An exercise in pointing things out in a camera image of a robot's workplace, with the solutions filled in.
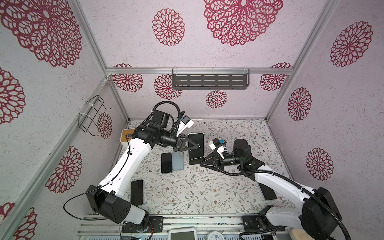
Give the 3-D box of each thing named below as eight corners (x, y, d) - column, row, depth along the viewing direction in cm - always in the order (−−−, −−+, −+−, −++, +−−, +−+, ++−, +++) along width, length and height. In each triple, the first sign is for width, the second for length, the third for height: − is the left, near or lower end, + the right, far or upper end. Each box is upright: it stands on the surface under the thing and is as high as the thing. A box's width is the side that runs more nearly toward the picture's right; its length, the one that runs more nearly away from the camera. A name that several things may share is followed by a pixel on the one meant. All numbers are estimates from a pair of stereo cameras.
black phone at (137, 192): (131, 207, 81) (129, 206, 80) (132, 182, 90) (131, 181, 88) (143, 204, 82) (142, 203, 80) (143, 180, 91) (142, 178, 89)
